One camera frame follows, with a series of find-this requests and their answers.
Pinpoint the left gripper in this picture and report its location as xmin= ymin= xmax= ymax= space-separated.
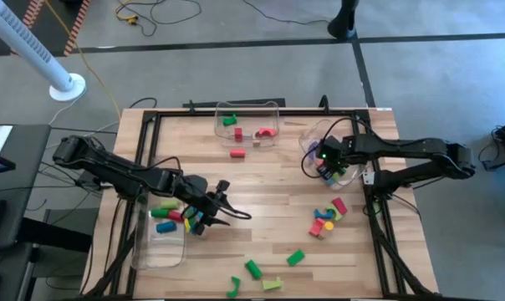
xmin=184 ymin=179 xmax=239 ymax=227

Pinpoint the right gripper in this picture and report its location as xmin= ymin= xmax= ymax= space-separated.
xmin=318 ymin=135 xmax=348 ymax=181

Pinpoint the clear plastic bin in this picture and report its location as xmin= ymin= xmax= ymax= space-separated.
xmin=213 ymin=99 xmax=280 ymax=148
xmin=298 ymin=120 xmax=369 ymax=191
xmin=130 ymin=194 xmax=190 ymax=270

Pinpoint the light green arch block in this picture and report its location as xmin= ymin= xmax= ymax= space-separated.
xmin=324 ymin=202 xmax=342 ymax=222
xmin=261 ymin=276 xmax=284 ymax=293

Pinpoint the black flat bar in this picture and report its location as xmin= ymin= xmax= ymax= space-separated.
xmin=182 ymin=98 xmax=287 ymax=109

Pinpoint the black floor stand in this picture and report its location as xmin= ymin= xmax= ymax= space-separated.
xmin=327 ymin=0 xmax=360 ymax=41

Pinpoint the dark grey box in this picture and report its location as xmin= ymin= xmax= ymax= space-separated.
xmin=43 ymin=207 xmax=99 ymax=252

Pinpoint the black side desk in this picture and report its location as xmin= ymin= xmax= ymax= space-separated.
xmin=0 ymin=124 xmax=52 ymax=252

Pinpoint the black mat orange striped edge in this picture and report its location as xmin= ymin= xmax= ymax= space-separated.
xmin=0 ymin=0 xmax=91 ymax=58

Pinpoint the white tower fan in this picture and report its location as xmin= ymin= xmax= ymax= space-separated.
xmin=0 ymin=0 xmax=88 ymax=103

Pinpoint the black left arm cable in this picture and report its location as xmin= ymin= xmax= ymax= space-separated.
xmin=129 ymin=156 xmax=253 ymax=222

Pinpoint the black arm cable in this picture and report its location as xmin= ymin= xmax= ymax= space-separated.
xmin=301 ymin=116 xmax=387 ymax=180
xmin=129 ymin=156 xmax=253 ymax=222

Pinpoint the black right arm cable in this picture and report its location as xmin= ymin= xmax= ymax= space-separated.
xmin=301 ymin=116 xmax=387 ymax=180

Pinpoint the black aluminium table frame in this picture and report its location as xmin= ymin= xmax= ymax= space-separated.
xmin=79 ymin=94 xmax=440 ymax=301

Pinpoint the black cable loop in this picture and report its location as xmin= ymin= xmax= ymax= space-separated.
xmin=128 ymin=96 xmax=159 ymax=110

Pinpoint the black floor cable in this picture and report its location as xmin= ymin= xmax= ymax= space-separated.
xmin=116 ymin=0 xmax=203 ymax=38
xmin=242 ymin=0 xmax=333 ymax=25

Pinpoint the yellow hanging cable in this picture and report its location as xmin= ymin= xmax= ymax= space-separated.
xmin=43 ymin=0 xmax=123 ymax=122

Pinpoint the white fan cable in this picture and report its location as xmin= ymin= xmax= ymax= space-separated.
xmin=46 ymin=85 xmax=120 ymax=126

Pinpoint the yellow cable coil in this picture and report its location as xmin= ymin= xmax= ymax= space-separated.
xmin=113 ymin=3 xmax=140 ymax=27

